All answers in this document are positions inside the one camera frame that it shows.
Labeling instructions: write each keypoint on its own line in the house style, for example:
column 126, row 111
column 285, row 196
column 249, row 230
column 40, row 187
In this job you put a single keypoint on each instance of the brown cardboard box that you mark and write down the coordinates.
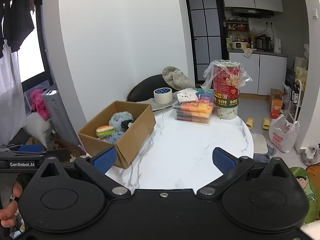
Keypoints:
column 128, row 146

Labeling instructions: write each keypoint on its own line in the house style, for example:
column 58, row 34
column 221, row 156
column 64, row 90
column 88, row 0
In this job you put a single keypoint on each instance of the white rice cooker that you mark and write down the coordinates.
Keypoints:
column 238, row 45

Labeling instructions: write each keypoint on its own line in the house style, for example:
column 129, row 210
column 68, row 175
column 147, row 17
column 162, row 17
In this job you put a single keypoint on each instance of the white shopping bag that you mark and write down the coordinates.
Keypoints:
column 283, row 134

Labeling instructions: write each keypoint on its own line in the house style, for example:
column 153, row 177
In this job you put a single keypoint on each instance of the grey knitted mat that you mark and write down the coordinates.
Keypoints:
column 156, row 106

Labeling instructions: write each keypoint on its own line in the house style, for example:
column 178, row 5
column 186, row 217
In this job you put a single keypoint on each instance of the colourful bead organizer boxes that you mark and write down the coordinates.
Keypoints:
column 196, row 111

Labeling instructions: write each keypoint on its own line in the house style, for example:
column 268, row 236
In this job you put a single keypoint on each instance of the white electric kettle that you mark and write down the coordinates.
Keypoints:
column 277, row 45

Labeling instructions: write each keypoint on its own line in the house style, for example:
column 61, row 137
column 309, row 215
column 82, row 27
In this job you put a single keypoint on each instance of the white wire rack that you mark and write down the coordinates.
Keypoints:
column 296, row 100

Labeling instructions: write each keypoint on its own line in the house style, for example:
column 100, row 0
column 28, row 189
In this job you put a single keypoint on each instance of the cartoon character floor mat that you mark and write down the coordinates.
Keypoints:
column 311, row 192

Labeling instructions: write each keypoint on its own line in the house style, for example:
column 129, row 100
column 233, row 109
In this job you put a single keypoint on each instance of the grey air purifier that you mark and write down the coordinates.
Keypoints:
column 58, row 116

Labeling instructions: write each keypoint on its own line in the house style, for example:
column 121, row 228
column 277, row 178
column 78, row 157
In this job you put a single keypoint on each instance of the beige cloth on chair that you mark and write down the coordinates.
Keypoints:
column 175, row 78

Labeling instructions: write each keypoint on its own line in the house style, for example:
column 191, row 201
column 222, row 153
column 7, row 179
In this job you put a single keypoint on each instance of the person's left hand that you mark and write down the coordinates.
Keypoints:
column 7, row 215

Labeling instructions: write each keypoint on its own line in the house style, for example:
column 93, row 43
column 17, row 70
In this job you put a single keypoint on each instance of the white kitchen cabinet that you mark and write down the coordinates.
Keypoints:
column 266, row 71

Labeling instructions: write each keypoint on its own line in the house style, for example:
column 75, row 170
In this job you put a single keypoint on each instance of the red snack canister in plastic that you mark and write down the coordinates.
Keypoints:
column 226, row 78

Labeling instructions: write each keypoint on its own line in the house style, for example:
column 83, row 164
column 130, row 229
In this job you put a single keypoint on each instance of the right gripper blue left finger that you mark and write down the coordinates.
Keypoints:
column 94, row 169

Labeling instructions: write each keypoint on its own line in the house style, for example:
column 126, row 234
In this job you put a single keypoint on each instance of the grey fluffy plush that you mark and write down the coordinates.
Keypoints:
column 117, row 118

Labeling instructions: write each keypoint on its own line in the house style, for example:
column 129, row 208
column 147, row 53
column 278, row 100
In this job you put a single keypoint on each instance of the white floor mat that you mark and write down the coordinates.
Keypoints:
column 259, row 143

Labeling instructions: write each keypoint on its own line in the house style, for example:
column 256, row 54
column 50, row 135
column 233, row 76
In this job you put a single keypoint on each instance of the white masking tape roll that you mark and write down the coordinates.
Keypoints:
column 163, row 96

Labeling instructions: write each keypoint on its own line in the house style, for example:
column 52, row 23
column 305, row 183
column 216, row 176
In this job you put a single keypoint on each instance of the blue denim fabric piece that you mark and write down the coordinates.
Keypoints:
column 114, row 137

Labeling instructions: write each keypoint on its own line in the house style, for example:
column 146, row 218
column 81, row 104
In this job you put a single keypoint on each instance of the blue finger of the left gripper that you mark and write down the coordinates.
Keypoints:
column 23, row 148

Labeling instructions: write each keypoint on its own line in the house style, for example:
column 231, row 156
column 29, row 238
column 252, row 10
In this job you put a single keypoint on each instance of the yellow slipper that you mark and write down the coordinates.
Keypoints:
column 250, row 123
column 266, row 124

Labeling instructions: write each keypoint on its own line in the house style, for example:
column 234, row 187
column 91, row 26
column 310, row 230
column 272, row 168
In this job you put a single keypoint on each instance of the left yellow slipper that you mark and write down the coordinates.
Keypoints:
column 250, row 123

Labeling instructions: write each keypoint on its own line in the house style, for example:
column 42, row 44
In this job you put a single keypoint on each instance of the white card packet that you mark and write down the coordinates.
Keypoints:
column 187, row 95

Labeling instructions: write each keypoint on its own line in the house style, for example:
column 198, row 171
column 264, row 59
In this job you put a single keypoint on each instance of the burger plush toy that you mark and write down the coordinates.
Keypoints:
column 104, row 131

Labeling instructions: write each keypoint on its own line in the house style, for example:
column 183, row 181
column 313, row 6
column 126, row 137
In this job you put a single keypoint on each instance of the black stitched fabric pouch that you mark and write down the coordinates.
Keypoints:
column 126, row 124

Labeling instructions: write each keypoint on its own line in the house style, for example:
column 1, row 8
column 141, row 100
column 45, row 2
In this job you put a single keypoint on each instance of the pink plush toy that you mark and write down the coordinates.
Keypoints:
column 38, row 104

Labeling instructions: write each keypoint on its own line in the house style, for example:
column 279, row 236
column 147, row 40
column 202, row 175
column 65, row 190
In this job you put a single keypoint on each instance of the right yellow slipper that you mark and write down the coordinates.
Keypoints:
column 266, row 124

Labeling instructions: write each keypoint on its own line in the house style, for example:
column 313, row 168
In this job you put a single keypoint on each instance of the orange cardboard box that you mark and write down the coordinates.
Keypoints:
column 276, row 102

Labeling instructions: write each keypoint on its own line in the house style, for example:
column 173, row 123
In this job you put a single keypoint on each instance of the black chair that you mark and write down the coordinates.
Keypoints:
column 144, row 90

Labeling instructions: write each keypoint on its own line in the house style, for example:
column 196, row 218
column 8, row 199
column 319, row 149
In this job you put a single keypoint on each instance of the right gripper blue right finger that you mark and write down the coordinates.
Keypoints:
column 233, row 169

